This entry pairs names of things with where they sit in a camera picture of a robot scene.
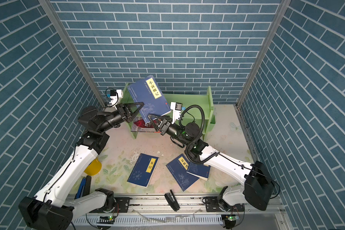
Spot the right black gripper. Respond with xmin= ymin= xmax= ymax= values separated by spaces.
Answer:
xmin=152 ymin=112 xmax=192 ymax=148

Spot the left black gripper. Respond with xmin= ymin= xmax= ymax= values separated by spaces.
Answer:
xmin=96 ymin=104 xmax=142 ymax=135

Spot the red Hamlet picture book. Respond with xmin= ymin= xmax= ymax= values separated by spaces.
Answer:
xmin=131 ymin=117 xmax=158 ymax=133

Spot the blue book yellow label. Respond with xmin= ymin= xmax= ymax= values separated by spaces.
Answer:
xmin=127 ymin=75 xmax=171 ymax=124
xmin=187 ymin=163 xmax=211 ymax=181

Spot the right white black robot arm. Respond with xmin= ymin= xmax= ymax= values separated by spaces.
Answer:
xmin=148 ymin=104 xmax=277 ymax=211

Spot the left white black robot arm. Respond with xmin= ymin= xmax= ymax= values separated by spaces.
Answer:
xmin=18 ymin=102 xmax=144 ymax=230

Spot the green wooden two-tier shelf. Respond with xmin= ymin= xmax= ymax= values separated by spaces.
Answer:
xmin=121 ymin=83 xmax=216 ymax=141

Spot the blue book centre bottom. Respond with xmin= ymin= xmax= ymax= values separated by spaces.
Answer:
xmin=166 ymin=154 xmax=199 ymax=192

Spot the blue book far left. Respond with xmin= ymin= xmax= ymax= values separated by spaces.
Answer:
xmin=127 ymin=153 xmax=159 ymax=187

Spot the yellow pen cup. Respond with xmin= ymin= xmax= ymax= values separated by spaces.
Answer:
xmin=84 ymin=159 xmax=102 ymax=176

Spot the black stapler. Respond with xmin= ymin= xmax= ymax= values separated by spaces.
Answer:
xmin=164 ymin=190 xmax=180 ymax=212

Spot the blue black folder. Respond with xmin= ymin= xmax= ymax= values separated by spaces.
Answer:
xmin=75 ymin=175 xmax=92 ymax=199

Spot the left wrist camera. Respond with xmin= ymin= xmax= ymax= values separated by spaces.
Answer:
xmin=105 ymin=88 xmax=123 ymax=107

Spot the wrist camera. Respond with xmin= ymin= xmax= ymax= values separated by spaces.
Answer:
xmin=170 ymin=102 xmax=183 ymax=124
xmin=105 ymin=88 xmax=123 ymax=107

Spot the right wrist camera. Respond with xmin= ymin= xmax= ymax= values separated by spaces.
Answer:
xmin=170 ymin=102 xmax=183 ymax=124

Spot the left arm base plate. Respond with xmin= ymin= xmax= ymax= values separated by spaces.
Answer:
xmin=90 ymin=197 xmax=130 ymax=214

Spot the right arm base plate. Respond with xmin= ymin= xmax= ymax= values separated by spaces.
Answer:
xmin=202 ymin=196 xmax=245 ymax=212

